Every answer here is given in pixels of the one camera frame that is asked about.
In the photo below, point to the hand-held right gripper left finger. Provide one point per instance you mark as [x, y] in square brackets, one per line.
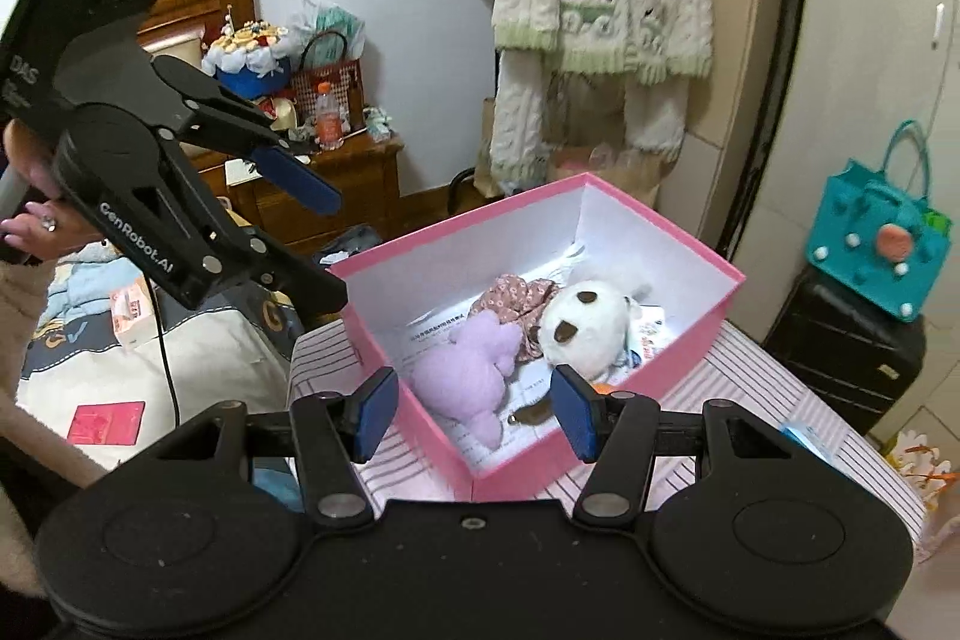
[375, 415]

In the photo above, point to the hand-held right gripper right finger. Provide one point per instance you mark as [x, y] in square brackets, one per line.
[574, 415]

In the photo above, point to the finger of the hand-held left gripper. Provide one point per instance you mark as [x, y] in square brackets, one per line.
[300, 287]
[300, 183]

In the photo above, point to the orange makeup sponge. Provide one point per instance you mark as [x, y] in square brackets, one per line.
[604, 389]

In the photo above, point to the pink cardboard box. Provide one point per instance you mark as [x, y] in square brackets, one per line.
[427, 430]

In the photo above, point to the purple plush toy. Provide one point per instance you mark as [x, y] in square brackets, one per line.
[457, 385]

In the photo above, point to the white brown plush toy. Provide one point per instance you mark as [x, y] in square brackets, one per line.
[592, 317]

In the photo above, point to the pink floral cloth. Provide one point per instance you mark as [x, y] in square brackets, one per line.
[517, 299]

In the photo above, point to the person's left forearm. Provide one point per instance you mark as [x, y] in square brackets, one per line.
[19, 325]

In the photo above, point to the person's left hand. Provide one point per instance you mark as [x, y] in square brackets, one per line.
[34, 227]

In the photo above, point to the wooden nightstand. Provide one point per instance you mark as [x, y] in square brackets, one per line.
[360, 190]

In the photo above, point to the grey cloth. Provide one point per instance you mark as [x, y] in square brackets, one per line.
[352, 242]

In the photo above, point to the orange drink bottle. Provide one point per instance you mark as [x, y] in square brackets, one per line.
[330, 119]

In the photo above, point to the printed cream quilt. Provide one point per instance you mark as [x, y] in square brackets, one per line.
[217, 340]

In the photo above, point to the small teal white packet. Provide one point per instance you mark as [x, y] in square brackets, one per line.
[379, 123]

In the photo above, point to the red checkered handbag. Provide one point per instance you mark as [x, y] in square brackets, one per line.
[345, 85]

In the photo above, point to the white blue flower bouquet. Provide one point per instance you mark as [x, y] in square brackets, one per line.
[247, 55]

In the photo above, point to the white teal plastic bag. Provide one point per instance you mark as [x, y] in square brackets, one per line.
[334, 21]

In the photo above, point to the pink tissue pack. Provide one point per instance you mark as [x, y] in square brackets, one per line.
[135, 310]

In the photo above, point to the striped pink bed sheet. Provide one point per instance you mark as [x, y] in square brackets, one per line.
[750, 385]

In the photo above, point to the red flat packet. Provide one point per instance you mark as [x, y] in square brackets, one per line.
[105, 422]

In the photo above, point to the black suitcase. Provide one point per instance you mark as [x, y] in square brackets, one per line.
[840, 347]

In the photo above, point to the teal felt tote bag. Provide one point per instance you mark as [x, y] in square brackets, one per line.
[855, 220]

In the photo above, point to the colourful cartoon gift bag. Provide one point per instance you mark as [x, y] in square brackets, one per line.
[926, 475]

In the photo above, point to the cream wardrobe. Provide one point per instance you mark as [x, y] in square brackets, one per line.
[862, 10]

